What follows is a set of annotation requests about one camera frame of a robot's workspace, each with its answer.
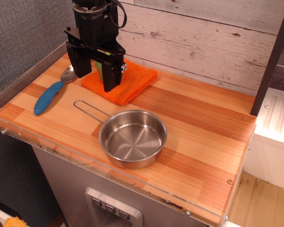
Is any silver toy dispenser panel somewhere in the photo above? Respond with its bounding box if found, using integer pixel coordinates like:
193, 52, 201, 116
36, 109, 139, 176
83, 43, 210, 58
85, 187, 143, 227

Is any dark right vertical post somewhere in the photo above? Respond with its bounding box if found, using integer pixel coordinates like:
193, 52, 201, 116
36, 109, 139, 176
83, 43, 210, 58
250, 18, 284, 116

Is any orange folded cloth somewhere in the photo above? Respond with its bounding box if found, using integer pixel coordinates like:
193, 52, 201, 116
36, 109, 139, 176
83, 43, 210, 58
81, 59, 158, 106

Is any stainless steel pan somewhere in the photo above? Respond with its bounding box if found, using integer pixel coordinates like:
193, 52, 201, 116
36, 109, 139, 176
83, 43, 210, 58
73, 100, 168, 169

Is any yellow object at corner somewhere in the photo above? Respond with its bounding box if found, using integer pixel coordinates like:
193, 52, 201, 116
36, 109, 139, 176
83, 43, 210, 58
3, 217, 27, 227

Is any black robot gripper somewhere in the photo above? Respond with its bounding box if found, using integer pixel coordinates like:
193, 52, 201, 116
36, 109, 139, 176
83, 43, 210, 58
64, 0, 126, 92

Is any green toy bell pepper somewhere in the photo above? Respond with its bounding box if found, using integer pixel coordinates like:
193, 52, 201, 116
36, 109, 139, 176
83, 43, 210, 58
94, 61, 103, 82

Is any blue handled metal spoon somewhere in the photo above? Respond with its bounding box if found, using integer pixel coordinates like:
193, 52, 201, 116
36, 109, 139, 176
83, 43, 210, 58
34, 65, 77, 115

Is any white toy sink counter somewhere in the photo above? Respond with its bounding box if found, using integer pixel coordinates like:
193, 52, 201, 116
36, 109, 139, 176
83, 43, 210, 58
244, 88, 284, 188

